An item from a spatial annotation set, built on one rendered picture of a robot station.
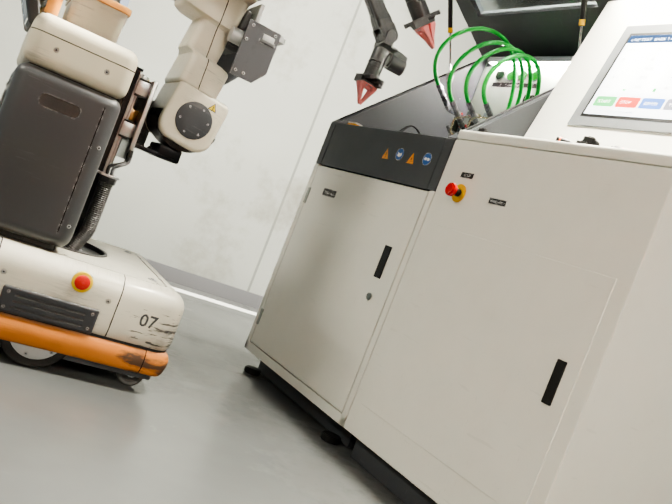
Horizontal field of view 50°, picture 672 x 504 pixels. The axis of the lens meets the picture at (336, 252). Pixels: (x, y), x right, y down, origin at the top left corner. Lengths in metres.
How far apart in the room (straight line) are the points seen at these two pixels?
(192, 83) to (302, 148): 2.23
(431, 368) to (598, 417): 0.46
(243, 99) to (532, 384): 2.83
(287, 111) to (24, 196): 2.55
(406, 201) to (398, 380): 0.53
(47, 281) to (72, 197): 0.21
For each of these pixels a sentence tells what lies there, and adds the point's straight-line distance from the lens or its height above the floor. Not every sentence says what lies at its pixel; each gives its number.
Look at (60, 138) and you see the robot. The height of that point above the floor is 0.55.
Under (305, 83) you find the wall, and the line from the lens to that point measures 4.25.
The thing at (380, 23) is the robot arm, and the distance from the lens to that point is 2.61.
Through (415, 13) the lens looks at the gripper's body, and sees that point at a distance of 2.29.
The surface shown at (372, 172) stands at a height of 0.80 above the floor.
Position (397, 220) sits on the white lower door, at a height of 0.68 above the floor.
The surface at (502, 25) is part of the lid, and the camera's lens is 2.90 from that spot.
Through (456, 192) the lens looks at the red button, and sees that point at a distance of 1.97.
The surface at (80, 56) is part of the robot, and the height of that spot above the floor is 0.75.
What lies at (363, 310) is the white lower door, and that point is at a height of 0.39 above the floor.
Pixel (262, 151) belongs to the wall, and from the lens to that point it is 4.17.
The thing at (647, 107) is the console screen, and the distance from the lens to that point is 2.08.
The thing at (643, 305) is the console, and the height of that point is 0.67.
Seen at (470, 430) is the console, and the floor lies 0.26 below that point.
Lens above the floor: 0.57
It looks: 1 degrees down
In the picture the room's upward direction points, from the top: 21 degrees clockwise
